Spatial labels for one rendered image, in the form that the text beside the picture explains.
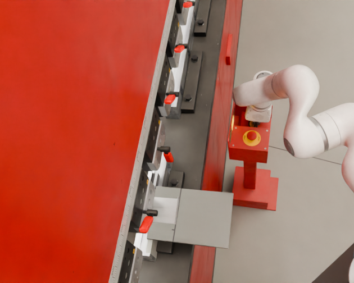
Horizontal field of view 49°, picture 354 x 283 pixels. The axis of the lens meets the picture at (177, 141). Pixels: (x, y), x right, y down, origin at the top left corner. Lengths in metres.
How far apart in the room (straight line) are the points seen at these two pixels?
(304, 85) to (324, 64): 1.75
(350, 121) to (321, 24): 2.03
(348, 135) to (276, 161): 1.40
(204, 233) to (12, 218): 0.79
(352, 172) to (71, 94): 0.65
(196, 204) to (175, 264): 0.23
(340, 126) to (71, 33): 0.69
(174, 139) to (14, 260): 1.04
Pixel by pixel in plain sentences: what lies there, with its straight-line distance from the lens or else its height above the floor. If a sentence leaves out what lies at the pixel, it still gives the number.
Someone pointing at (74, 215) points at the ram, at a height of 1.58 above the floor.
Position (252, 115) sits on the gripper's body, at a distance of 1.60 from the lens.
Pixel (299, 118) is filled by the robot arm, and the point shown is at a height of 1.32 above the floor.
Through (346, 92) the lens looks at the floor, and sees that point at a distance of 2.73.
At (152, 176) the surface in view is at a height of 0.99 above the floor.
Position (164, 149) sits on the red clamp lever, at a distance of 1.20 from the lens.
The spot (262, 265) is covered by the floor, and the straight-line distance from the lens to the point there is 2.26.
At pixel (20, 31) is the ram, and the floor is 1.87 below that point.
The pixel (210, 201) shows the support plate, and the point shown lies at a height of 1.00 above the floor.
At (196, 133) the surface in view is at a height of 0.87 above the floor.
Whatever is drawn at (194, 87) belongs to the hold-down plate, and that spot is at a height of 0.91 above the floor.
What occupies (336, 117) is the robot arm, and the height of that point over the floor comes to 1.31.
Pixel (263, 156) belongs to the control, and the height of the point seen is 0.73.
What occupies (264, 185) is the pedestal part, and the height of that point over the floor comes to 0.12.
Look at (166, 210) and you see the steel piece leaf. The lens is 1.31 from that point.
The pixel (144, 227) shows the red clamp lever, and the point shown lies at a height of 1.24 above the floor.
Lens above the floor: 2.23
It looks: 62 degrees down
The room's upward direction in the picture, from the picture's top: 20 degrees counter-clockwise
